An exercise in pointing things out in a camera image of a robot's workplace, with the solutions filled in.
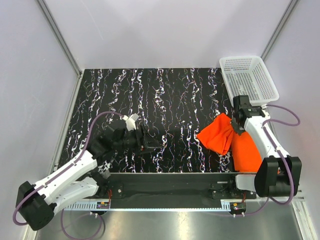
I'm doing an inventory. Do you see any white slotted cable duct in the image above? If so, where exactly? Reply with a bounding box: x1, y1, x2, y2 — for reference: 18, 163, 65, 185
64, 200, 110, 211

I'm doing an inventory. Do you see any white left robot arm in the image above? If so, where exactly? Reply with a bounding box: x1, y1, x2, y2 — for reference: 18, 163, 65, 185
12, 120, 162, 231

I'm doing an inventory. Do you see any folded orange t-shirt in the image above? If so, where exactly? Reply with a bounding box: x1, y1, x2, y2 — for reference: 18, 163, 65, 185
231, 132, 262, 173

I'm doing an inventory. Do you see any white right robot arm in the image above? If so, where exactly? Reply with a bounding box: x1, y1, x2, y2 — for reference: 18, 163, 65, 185
227, 95, 302, 201

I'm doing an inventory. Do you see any orange t-shirt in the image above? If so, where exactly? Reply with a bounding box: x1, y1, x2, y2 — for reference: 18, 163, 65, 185
196, 113, 234, 155
231, 132, 262, 173

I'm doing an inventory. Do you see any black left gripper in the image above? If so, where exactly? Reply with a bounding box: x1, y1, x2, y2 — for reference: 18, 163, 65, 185
113, 124, 161, 155

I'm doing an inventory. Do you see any white plastic mesh basket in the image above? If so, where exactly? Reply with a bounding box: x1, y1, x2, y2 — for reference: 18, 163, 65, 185
219, 55, 280, 106

